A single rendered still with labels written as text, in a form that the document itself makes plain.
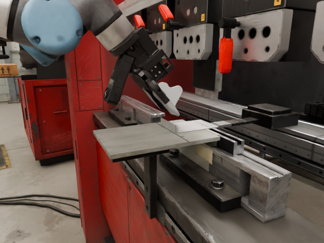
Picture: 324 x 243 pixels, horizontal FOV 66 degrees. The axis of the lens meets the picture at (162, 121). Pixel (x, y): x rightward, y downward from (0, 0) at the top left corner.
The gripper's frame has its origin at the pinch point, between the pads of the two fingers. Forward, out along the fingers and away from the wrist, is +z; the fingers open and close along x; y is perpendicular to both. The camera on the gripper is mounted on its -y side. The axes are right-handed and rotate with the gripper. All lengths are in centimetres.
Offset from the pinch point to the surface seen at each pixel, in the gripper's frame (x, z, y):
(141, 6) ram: 34.1, -19.3, 24.5
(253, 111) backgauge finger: -1.2, 20.0, 20.0
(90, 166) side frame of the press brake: 84, 32, -38
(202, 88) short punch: -1.0, 2.1, 10.7
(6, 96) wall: 695, -7, -149
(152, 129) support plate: 1.4, 1.1, -6.0
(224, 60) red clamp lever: -17.8, -8.2, 10.2
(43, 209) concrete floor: 142, 55, -97
